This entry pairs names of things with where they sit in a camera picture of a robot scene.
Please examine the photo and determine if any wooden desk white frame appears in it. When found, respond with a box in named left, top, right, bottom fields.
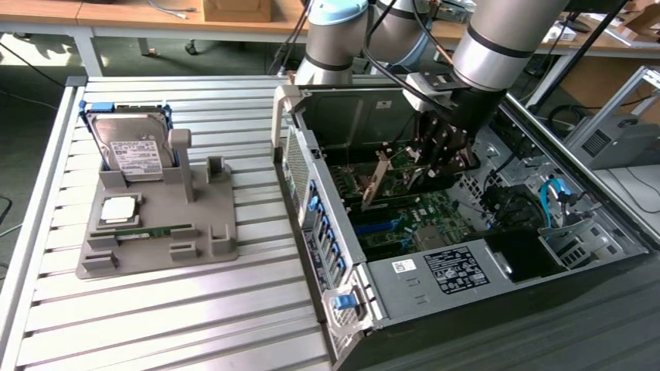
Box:
left=425, top=0, right=660, bottom=113
left=0, top=0, right=311, bottom=78

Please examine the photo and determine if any black monitor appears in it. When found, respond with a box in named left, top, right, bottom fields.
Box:
left=567, top=0, right=628, bottom=32

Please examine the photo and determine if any open grey PC case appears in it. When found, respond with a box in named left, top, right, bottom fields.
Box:
left=271, top=75, right=652, bottom=371

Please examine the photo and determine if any perforated metal drive cage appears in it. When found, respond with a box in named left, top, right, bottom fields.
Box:
left=448, top=127, right=521, bottom=217

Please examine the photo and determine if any grey disk bay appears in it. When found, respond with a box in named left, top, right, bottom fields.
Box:
left=537, top=216, right=628, bottom=271

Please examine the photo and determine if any black stand pole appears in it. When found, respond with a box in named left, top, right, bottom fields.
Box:
left=525, top=0, right=633, bottom=116

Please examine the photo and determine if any grey parts rack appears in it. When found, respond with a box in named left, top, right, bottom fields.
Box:
left=75, top=127, right=241, bottom=280

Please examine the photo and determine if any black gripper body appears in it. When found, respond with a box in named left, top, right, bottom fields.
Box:
left=447, top=87, right=511, bottom=137

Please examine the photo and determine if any black power cable bundle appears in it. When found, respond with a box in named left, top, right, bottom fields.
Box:
left=479, top=184, right=543, bottom=233

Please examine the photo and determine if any CPU socket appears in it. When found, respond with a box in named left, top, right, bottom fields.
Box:
left=349, top=164, right=401, bottom=194

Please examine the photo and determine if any white small box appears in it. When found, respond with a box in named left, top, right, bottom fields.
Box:
left=545, top=25, right=577, bottom=43

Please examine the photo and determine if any grey power supply unit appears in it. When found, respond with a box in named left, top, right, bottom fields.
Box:
left=364, top=238, right=515, bottom=322

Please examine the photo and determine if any hard disk in blue carrier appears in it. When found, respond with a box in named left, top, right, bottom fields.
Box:
left=79, top=99, right=180, bottom=182

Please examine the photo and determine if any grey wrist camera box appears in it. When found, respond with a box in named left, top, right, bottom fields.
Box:
left=403, top=71, right=461, bottom=112

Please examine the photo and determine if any blue disk wire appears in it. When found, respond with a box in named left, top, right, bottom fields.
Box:
left=537, top=174, right=572, bottom=233

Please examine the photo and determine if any brown cardboard box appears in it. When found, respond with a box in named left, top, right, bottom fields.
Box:
left=203, top=0, right=273, bottom=22

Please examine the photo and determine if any grey metal device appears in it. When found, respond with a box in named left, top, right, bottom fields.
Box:
left=432, top=0, right=471, bottom=21

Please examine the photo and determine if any green motherboard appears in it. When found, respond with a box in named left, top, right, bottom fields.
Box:
left=327, top=148, right=473, bottom=262

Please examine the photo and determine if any aluminium profile frame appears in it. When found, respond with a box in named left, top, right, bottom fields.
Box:
left=587, top=64, right=660, bottom=128

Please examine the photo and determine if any blue expansion slot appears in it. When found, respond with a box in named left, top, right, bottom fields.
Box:
left=353, top=218, right=412, bottom=235

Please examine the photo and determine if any silver chipset heat sink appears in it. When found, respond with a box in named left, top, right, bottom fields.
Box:
left=413, top=226, right=448, bottom=251

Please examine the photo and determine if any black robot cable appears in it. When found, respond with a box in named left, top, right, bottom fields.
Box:
left=360, top=0, right=435, bottom=102

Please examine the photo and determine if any grey computer tower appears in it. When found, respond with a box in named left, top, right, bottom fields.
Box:
left=564, top=114, right=660, bottom=171

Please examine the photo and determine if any green RAM stick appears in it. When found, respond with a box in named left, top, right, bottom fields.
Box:
left=113, top=226, right=191, bottom=240

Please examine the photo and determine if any silver CPU chip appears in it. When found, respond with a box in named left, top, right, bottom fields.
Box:
left=99, top=197, right=141, bottom=225

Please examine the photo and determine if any graphics card with black fan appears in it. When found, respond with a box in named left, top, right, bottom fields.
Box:
left=359, top=149, right=485, bottom=213

